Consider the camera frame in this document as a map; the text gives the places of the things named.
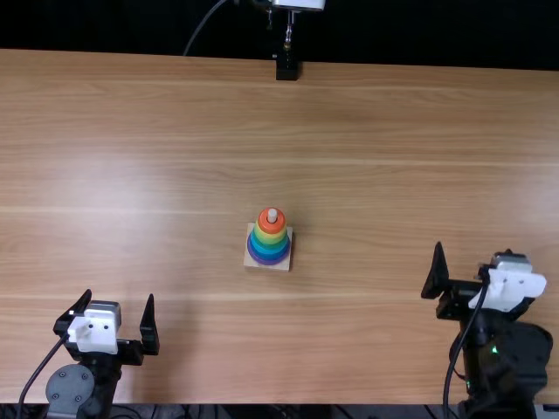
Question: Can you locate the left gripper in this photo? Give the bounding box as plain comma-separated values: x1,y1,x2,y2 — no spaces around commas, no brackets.
52,288,161,367

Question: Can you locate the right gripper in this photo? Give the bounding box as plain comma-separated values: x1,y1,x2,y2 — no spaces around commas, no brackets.
420,241,514,320

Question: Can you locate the black clamp stand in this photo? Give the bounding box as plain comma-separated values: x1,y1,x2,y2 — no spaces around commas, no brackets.
266,8,302,82

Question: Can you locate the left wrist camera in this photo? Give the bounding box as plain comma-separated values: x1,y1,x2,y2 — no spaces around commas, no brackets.
66,299,122,354

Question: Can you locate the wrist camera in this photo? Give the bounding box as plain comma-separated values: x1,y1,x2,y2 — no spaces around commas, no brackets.
467,254,548,313
66,299,122,354

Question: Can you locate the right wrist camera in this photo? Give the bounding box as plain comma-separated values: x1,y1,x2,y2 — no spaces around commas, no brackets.
467,254,548,313

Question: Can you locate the black cable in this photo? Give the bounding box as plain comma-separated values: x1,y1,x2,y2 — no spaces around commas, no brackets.
441,278,489,419
17,333,71,419

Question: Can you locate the purple ring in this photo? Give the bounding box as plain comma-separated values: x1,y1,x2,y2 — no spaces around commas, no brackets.
246,244,292,268

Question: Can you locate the dark blue ring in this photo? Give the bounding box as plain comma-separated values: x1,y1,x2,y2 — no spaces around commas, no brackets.
247,242,292,262

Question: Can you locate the light blue ring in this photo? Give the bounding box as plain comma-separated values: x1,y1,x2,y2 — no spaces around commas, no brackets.
248,237,291,255

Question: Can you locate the dark green ring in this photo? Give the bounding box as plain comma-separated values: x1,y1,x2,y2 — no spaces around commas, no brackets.
251,233,291,249

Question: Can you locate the orange ring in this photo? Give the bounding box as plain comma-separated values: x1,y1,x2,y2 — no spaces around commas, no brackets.
256,207,288,233

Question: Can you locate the light green ring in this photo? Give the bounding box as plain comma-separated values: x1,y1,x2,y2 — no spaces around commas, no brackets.
252,229,290,244

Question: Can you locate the yellow ring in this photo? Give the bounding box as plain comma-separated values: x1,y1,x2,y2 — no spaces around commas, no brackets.
255,224,289,239

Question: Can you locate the grey cable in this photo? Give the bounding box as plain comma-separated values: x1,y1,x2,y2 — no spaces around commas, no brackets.
182,0,231,57

